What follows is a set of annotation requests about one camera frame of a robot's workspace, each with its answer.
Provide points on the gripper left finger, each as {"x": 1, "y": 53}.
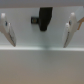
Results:
{"x": 9, "y": 32}

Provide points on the white sliding door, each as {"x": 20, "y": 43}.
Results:
{"x": 41, "y": 36}

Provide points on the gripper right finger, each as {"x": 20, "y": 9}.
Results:
{"x": 69, "y": 33}

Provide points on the white cabinet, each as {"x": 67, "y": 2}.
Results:
{"x": 41, "y": 66}

